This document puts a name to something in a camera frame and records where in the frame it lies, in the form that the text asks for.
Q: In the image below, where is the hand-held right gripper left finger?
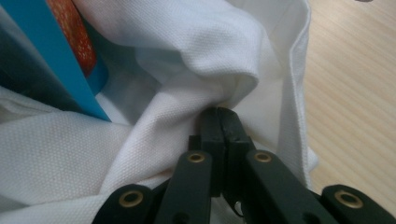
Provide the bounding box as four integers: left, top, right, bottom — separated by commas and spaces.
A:
188, 106, 226, 198

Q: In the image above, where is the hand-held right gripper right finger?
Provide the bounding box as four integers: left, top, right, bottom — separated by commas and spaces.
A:
218, 106, 257, 200

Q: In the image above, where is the white printed cloth bag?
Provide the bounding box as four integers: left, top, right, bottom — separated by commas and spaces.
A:
0, 0, 320, 224

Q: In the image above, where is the blue box with orange print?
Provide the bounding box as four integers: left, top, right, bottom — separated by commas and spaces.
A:
0, 0, 112, 123

